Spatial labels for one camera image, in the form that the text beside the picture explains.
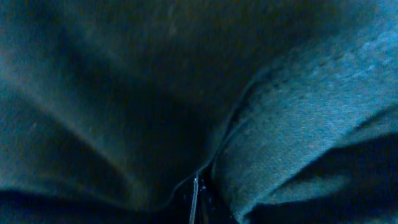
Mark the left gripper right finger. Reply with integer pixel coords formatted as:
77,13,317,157
199,175,237,224

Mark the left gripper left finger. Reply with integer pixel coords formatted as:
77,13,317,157
189,174,199,224

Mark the dark green t-shirt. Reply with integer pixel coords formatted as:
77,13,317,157
1,1,397,223

